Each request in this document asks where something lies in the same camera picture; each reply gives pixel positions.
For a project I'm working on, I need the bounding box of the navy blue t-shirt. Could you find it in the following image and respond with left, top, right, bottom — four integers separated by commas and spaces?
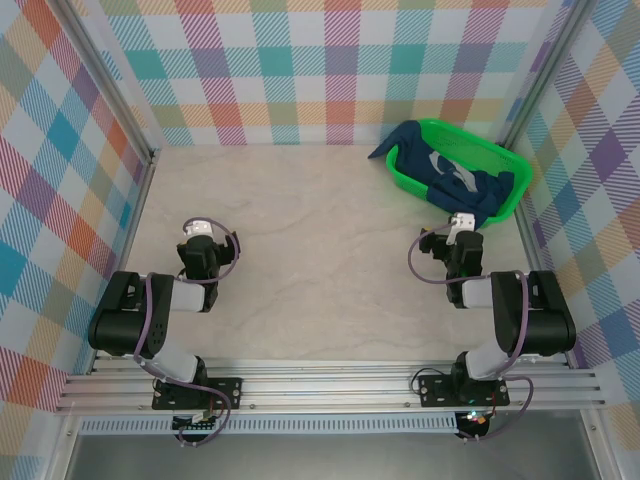
368, 119, 516, 231

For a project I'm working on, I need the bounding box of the green plastic basket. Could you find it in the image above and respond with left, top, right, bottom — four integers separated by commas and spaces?
385, 118, 533, 224

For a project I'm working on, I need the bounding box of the small circuit board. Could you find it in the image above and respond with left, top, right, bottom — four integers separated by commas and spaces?
172, 412, 222, 432
457, 409, 492, 437

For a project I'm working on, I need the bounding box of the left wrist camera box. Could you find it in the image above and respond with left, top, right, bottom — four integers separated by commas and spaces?
181, 218, 215, 239

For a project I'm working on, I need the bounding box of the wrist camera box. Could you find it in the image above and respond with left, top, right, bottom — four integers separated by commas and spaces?
181, 218, 215, 239
446, 213, 476, 245

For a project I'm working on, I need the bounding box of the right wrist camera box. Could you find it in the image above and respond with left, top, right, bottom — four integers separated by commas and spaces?
446, 213, 476, 245

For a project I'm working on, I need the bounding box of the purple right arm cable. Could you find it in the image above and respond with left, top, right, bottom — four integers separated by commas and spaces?
408, 224, 534, 444

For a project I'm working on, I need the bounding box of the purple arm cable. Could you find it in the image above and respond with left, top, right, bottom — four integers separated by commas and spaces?
408, 224, 534, 444
132, 217, 242, 449

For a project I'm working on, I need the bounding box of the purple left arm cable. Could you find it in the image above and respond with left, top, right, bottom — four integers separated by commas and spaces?
132, 217, 242, 449

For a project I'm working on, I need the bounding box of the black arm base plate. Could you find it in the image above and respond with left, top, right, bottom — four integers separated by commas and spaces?
418, 372, 511, 408
152, 377, 244, 412

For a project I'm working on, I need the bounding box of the aluminium mounting rail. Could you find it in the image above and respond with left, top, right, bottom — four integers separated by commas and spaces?
54, 357, 609, 416

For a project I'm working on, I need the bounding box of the aluminium frame post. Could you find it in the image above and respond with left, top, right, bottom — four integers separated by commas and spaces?
497, 0, 591, 149
58, 0, 157, 164

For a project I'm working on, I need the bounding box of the slotted grey cable duct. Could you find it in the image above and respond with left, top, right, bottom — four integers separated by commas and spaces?
79, 417, 459, 436

